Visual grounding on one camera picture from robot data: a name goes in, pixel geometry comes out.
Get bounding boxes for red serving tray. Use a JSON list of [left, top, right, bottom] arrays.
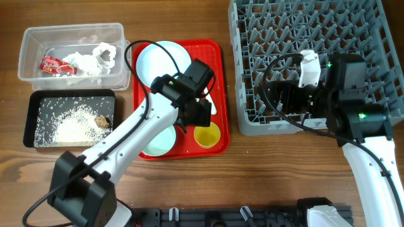
[[133, 39, 230, 161]]

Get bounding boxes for brown food scrap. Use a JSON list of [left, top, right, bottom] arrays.
[[94, 115, 112, 129]]

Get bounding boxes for clear plastic bin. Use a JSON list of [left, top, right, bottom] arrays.
[[18, 23, 131, 91]]

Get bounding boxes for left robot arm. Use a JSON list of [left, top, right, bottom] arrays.
[[47, 59, 215, 227]]

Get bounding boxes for yellow cup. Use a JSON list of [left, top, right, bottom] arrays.
[[194, 122, 221, 149]]

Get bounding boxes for grey dishwasher rack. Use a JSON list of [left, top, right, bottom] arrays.
[[228, 0, 403, 136]]

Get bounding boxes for black tray bin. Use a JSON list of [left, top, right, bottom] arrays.
[[23, 89, 116, 148]]

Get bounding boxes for red snack wrapper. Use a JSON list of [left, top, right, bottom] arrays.
[[39, 55, 78, 75]]

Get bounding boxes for green bowl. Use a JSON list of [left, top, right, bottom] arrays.
[[142, 126, 177, 157]]

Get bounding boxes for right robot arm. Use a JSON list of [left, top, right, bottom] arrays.
[[258, 50, 403, 226]]

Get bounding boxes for white plastic spoon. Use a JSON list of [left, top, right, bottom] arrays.
[[204, 88, 217, 115]]

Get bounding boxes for light blue plate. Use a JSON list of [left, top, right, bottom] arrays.
[[136, 41, 191, 87]]

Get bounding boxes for white rice pile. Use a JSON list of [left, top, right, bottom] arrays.
[[34, 105, 113, 148]]

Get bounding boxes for white napkin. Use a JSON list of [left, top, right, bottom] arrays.
[[62, 42, 117, 85]]

